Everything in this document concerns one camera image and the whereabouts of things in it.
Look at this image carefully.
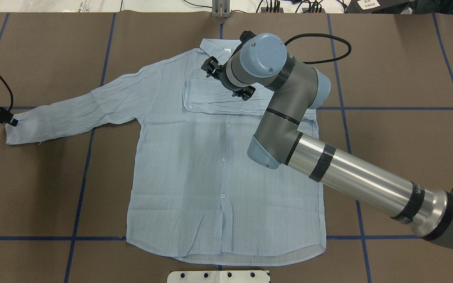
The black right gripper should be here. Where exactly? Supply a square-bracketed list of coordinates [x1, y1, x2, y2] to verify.
[201, 31, 256, 101]

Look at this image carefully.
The light blue button-up shirt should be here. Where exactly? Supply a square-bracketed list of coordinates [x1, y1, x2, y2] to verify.
[5, 38, 326, 266]

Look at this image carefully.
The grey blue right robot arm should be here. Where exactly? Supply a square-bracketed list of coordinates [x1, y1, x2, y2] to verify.
[201, 31, 453, 249]

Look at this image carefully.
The black power strip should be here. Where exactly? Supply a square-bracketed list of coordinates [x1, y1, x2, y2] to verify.
[256, 2, 326, 14]

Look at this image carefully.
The grey aluminium frame post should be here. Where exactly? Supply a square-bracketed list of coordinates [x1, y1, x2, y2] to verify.
[212, 0, 231, 18]

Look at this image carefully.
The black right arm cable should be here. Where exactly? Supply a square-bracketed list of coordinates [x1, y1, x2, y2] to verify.
[284, 33, 352, 64]

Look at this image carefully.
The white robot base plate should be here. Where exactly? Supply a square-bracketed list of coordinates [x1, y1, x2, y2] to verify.
[167, 270, 271, 283]

